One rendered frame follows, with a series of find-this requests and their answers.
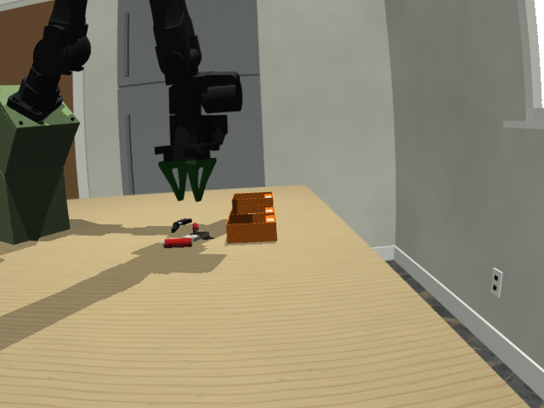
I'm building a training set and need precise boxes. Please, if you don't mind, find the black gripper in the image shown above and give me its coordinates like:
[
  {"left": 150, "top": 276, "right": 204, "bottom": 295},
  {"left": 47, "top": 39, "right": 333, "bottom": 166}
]
[{"left": 155, "top": 112, "right": 219, "bottom": 202}]

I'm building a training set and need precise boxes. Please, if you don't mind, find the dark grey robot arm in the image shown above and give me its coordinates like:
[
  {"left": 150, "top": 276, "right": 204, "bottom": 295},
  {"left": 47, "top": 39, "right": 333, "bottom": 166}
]
[{"left": 7, "top": 0, "right": 242, "bottom": 146}]

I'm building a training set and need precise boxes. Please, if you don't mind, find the orange bin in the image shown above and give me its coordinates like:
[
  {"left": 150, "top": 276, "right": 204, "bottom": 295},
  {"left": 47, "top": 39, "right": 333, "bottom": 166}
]
[{"left": 226, "top": 192, "right": 277, "bottom": 243}]

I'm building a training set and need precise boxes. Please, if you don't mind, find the white domino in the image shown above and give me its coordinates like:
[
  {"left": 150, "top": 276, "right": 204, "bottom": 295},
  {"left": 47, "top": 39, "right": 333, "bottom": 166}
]
[{"left": 182, "top": 231, "right": 209, "bottom": 242}]

